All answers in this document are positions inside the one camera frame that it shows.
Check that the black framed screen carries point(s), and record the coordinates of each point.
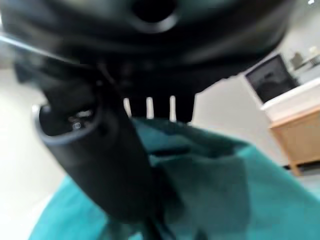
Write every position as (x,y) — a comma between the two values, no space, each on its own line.
(271,78)

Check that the light wooden cabinet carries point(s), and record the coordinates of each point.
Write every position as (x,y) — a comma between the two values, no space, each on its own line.
(297,132)

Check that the teal cloth garment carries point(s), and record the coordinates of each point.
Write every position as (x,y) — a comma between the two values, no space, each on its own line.
(220,190)

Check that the grey chair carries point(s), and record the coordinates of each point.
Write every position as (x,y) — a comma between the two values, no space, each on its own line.
(297,59)

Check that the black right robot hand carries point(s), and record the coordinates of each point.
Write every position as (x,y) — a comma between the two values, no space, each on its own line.
(105,155)

